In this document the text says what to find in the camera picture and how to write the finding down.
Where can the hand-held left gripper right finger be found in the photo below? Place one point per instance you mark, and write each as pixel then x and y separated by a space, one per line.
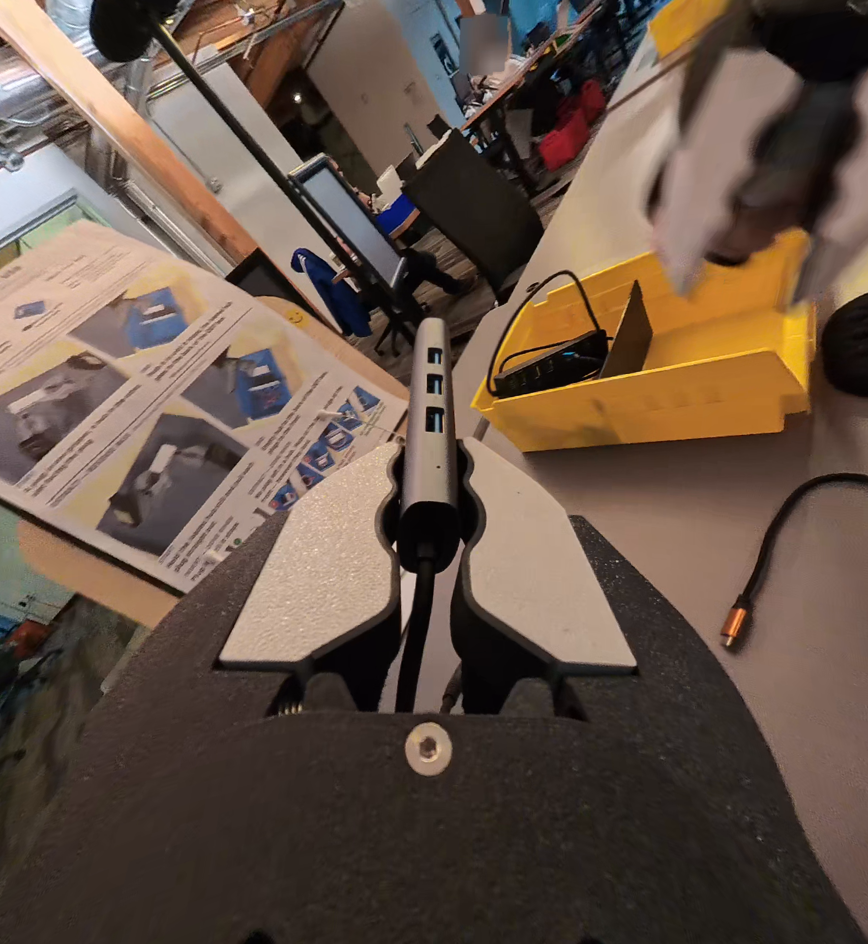
pixel 545 590

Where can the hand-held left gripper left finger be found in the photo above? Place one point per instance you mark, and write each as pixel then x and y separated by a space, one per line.
pixel 316 590

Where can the black 7-port USB hub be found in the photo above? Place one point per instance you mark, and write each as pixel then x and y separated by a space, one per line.
pixel 567 273

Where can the yellow plastic bin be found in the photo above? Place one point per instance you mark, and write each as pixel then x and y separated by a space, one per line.
pixel 685 22
pixel 655 398

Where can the slim grey usb hub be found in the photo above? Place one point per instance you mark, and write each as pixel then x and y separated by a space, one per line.
pixel 431 369

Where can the black monitor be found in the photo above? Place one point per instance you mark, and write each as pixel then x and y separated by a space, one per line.
pixel 348 221
pixel 471 207
pixel 257 280

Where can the instruction poster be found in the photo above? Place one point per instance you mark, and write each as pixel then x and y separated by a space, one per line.
pixel 109 384

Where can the blue bag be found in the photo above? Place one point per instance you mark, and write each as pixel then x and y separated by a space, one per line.
pixel 331 295

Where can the black disc on pole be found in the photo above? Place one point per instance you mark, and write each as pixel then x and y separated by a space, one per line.
pixel 124 22

